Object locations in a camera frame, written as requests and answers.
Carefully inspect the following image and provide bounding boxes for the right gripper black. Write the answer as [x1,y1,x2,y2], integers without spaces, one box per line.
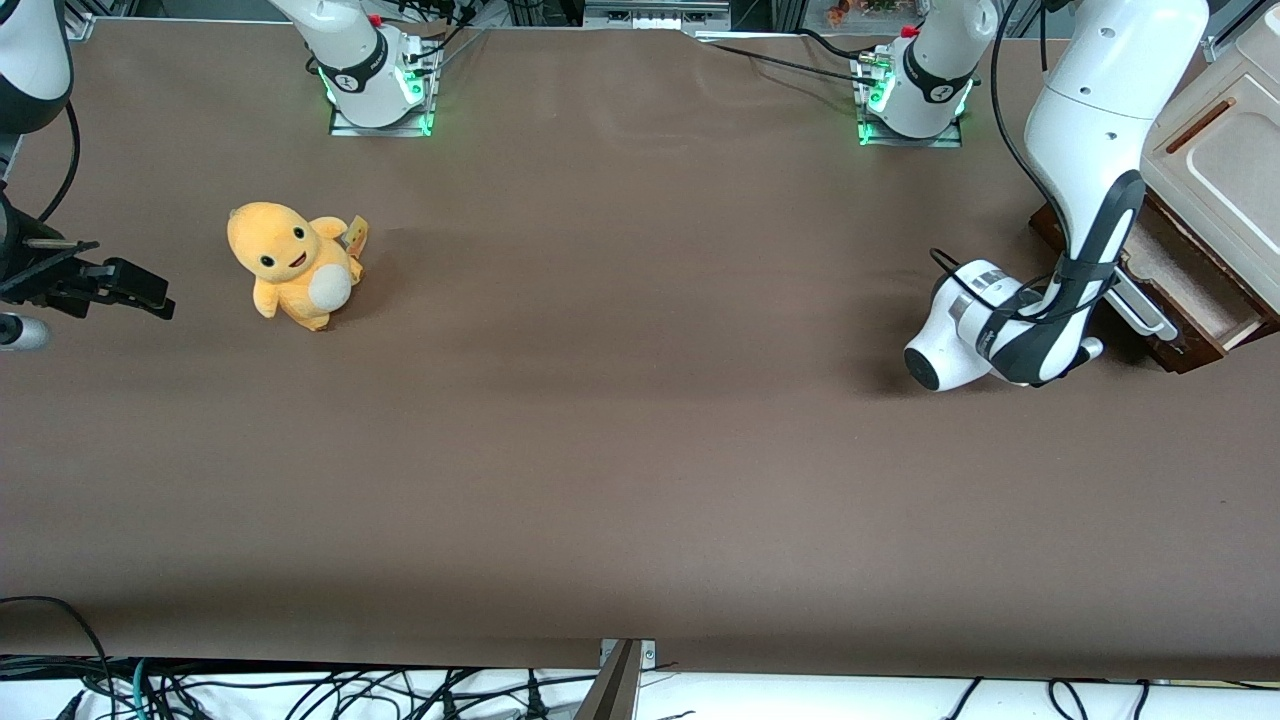
[0,192,176,321]

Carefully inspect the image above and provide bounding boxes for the dark wooden drawer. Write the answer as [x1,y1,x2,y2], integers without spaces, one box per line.
[1030,195,1280,374]

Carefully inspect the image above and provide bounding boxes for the beige drawer cabinet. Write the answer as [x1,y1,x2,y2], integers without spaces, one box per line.
[1140,5,1280,316]

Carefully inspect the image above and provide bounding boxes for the yellow plush toy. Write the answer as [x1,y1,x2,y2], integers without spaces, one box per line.
[226,201,370,333]

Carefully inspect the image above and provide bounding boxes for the brown table cover sheet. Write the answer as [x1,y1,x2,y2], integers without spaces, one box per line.
[0,18,1280,683]

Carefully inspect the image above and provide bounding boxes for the grey metal profile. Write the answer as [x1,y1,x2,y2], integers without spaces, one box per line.
[575,640,643,720]

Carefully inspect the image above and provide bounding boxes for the orange background objects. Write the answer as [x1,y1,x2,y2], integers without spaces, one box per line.
[825,0,901,26]

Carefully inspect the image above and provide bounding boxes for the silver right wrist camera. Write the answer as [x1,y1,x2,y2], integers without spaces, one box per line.
[0,313,51,353]

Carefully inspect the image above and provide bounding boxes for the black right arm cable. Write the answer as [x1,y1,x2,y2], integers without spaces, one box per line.
[35,100,83,226]

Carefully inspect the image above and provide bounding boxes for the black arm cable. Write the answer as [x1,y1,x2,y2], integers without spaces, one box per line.
[930,0,1121,323]
[35,100,83,226]

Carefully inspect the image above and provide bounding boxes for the clear arm base plate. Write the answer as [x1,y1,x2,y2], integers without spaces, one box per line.
[855,55,966,149]
[328,45,436,138]

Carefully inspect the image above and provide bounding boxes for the black looped cable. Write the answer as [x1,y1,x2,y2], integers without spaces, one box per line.
[0,596,116,720]

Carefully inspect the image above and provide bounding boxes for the black base cable bundle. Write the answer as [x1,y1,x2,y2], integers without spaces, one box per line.
[400,0,491,76]

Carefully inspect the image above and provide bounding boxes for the tangled black cable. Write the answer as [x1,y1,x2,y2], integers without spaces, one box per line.
[150,665,601,720]

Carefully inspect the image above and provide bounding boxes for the aluminium frame piece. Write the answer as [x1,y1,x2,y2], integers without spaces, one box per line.
[583,0,733,31]

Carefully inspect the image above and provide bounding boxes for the long black table cable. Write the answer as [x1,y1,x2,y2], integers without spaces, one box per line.
[695,38,881,86]

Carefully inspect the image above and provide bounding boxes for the short black table cable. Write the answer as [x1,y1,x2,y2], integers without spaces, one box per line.
[795,27,871,61]

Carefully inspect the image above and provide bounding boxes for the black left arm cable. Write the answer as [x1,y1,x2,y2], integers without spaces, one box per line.
[930,0,1121,323]

